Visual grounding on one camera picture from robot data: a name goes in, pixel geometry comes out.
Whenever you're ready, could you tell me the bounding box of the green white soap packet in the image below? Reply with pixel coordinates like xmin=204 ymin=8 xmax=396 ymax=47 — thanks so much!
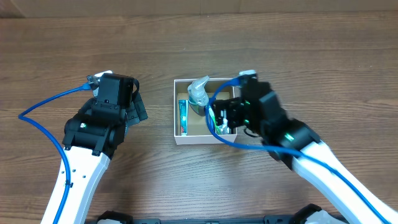
xmin=216 ymin=124 xmax=232 ymax=135

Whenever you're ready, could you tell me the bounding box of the clear pump sanitizer bottle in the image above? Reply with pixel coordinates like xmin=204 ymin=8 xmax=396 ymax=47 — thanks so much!
xmin=187 ymin=76 xmax=210 ymax=116

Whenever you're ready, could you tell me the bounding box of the red green toothpaste tube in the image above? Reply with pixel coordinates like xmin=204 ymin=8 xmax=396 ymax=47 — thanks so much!
xmin=178 ymin=100 xmax=188 ymax=136

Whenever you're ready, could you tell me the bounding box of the green white toothbrush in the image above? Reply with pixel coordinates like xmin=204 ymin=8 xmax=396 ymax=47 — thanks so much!
xmin=208 ymin=107 xmax=221 ymax=135

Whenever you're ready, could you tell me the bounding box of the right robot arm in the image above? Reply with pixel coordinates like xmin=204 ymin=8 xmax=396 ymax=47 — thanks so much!
xmin=205 ymin=70 xmax=397 ymax=223

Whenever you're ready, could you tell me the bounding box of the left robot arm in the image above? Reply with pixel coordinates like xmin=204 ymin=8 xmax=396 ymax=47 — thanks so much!
xmin=42 ymin=70 xmax=147 ymax=223

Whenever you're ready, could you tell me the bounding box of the white cardboard box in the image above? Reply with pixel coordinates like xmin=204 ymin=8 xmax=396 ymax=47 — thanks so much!
xmin=174 ymin=78 xmax=238 ymax=145

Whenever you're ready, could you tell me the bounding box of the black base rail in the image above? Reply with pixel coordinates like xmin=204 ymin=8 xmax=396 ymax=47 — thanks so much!
xmin=86 ymin=203 xmax=348 ymax=224

